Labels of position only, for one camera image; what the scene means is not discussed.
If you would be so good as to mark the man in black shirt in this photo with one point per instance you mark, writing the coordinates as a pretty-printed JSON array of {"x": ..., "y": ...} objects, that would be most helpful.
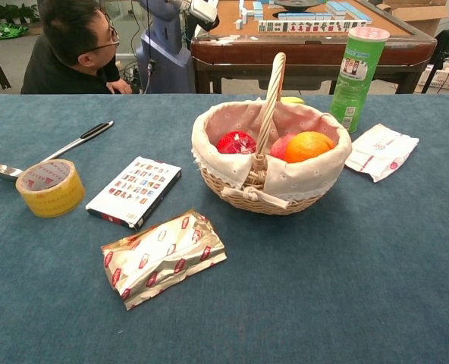
[{"x": 73, "y": 53}]

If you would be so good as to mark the pink peach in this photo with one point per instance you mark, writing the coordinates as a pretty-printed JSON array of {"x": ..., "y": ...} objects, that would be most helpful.
[{"x": 281, "y": 147}]

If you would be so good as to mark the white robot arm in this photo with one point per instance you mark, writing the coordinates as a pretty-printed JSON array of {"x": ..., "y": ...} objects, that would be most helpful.
[{"x": 203, "y": 9}]

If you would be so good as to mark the green cylindrical chips can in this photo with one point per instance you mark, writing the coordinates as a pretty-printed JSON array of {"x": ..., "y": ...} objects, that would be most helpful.
[{"x": 357, "y": 79}]

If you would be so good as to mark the blue table cloth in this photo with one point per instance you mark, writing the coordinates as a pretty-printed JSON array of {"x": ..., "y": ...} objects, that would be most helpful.
[{"x": 224, "y": 273}]

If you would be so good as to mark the row of mahjong tiles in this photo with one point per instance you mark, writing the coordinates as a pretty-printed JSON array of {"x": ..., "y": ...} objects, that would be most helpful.
[{"x": 311, "y": 26}]

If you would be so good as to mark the black tripod leg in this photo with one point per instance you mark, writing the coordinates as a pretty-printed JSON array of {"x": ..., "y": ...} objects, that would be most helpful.
[{"x": 442, "y": 45}]

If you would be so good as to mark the yellow packing tape roll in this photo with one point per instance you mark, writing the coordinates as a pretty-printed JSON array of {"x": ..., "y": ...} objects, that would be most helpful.
[{"x": 51, "y": 188}]

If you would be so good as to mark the white plastic crate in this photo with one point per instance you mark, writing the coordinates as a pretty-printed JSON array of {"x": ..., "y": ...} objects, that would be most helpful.
[{"x": 446, "y": 77}]

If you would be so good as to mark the brown mahjong table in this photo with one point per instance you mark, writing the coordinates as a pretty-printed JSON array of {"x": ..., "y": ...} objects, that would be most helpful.
[{"x": 315, "y": 49}]

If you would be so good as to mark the orange fruit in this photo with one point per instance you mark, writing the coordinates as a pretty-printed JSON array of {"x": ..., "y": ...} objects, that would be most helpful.
[{"x": 308, "y": 146}]

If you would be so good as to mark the yellow banana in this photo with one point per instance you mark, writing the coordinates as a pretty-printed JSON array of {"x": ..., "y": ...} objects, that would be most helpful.
[{"x": 292, "y": 100}]

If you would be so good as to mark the wicker basket with cloth liner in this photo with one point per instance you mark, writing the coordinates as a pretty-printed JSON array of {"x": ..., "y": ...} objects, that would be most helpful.
[{"x": 272, "y": 176}]

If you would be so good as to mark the green plastic bag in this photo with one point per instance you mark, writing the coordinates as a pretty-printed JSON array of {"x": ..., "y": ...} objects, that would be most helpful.
[{"x": 7, "y": 31}]

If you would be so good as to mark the white snack packet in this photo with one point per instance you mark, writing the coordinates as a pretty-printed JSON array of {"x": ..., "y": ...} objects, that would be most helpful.
[{"x": 382, "y": 151}]

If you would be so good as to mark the gold foil snack bag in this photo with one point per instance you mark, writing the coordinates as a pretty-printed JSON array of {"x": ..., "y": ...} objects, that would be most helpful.
[{"x": 164, "y": 258}]

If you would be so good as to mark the cardboard box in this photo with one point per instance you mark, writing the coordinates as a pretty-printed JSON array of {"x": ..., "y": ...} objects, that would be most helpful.
[{"x": 418, "y": 13}]

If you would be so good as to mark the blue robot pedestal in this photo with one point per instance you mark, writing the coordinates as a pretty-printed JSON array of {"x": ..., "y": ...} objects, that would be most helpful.
[{"x": 167, "y": 53}]

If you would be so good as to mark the white card box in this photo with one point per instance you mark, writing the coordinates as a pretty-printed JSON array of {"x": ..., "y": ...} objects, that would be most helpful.
[{"x": 135, "y": 191}]

